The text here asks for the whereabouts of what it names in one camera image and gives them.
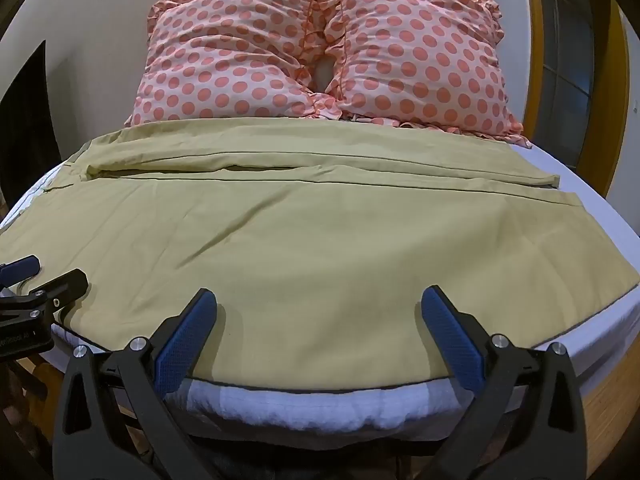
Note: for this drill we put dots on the white bed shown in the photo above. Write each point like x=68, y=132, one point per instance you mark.
x=310, y=410

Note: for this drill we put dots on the polka dot pillow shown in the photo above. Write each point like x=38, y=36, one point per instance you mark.
x=225, y=55
x=425, y=55

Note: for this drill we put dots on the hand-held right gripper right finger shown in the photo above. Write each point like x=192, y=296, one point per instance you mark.
x=452, y=335

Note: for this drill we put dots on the yellow-green bed sheet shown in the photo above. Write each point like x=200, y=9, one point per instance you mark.
x=310, y=260

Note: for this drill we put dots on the dark wall panel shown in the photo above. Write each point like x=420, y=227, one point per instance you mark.
x=30, y=125

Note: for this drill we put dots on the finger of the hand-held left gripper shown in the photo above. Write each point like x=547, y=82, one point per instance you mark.
x=21, y=266
x=62, y=287

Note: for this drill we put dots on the yellow framed window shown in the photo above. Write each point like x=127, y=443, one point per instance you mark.
x=565, y=60

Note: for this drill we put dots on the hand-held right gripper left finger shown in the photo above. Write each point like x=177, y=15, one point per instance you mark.
x=186, y=340

